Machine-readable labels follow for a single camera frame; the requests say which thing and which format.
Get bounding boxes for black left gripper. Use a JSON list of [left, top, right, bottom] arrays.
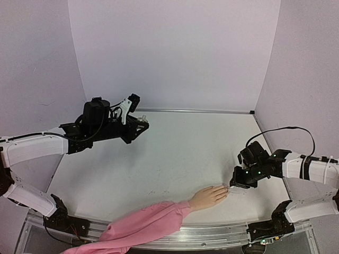
[[92, 115, 150, 144]]

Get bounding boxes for clear nail polish bottle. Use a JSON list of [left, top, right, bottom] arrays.
[[138, 115, 148, 123]]

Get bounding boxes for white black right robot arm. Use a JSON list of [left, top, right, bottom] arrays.
[[229, 141, 338, 241]]

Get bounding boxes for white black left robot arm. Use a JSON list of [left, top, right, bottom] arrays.
[[1, 94, 149, 236]]

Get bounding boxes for pink sleeved forearm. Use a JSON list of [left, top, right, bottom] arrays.
[[64, 201, 191, 254]]

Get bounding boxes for mannequin hand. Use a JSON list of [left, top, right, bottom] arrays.
[[188, 185, 229, 212]]

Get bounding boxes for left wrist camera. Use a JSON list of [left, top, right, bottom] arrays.
[[119, 94, 140, 125]]

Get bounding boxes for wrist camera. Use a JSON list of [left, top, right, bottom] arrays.
[[237, 153, 249, 169], [119, 94, 140, 125]]

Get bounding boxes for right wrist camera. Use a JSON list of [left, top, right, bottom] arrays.
[[237, 153, 249, 169]]

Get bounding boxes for aluminium back table rail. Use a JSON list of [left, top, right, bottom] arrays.
[[135, 108, 255, 115]]

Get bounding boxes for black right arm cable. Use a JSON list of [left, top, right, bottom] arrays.
[[245, 127, 317, 159]]

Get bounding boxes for aluminium front base frame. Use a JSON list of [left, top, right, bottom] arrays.
[[14, 211, 319, 253]]

